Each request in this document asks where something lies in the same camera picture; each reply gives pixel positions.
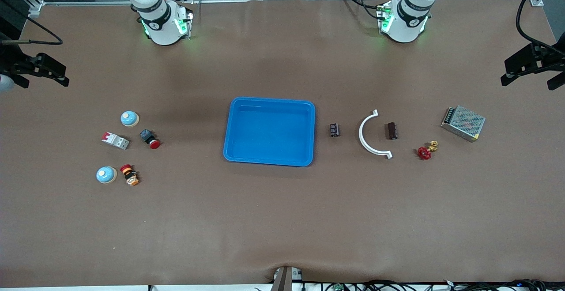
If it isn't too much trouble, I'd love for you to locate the blue call bell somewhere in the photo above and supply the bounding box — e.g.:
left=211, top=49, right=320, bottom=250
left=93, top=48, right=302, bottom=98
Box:
left=120, top=110, right=140, bottom=128
left=96, top=166, right=118, bottom=184

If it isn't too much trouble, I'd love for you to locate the metal mesh power supply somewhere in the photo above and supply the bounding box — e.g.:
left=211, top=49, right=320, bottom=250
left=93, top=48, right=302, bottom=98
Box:
left=441, top=105, right=486, bottom=143

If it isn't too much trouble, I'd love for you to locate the white red circuit breaker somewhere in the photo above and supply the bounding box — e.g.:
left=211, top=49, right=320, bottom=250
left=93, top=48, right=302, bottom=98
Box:
left=102, top=132, right=131, bottom=150

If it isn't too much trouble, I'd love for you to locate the red mushroom emergency stop button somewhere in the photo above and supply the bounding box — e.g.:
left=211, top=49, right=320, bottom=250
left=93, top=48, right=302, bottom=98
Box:
left=140, top=129, right=161, bottom=150

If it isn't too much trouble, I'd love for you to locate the white curved pipe clamp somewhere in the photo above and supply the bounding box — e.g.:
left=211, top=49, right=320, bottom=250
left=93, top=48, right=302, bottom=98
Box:
left=358, top=110, right=393, bottom=159

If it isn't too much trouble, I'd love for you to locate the blue plastic tray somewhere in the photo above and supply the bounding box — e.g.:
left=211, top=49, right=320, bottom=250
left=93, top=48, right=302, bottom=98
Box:
left=223, top=97, right=316, bottom=167

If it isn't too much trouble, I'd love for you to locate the brown table mat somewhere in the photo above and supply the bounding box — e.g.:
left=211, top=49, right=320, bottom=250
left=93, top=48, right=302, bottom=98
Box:
left=0, top=0, right=565, bottom=288

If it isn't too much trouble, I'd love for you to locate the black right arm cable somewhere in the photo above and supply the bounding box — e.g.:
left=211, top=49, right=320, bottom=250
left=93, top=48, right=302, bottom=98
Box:
left=0, top=0, right=64, bottom=46

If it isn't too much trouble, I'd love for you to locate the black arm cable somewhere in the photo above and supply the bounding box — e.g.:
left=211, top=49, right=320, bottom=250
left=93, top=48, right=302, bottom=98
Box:
left=515, top=0, right=565, bottom=57
left=0, top=0, right=64, bottom=46

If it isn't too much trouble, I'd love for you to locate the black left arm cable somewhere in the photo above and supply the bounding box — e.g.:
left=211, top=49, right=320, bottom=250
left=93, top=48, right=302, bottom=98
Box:
left=515, top=0, right=565, bottom=57

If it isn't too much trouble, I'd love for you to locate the red orange push button switch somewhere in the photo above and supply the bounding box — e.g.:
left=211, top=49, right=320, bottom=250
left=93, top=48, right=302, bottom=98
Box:
left=120, top=164, right=140, bottom=187

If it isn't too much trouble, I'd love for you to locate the red handle brass valve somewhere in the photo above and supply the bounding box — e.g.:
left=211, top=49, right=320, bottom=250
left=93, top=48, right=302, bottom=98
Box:
left=418, top=140, right=439, bottom=160

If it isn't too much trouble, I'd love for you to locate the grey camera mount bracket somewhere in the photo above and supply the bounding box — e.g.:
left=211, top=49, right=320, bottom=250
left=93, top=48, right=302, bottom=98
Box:
left=271, top=266, right=303, bottom=291

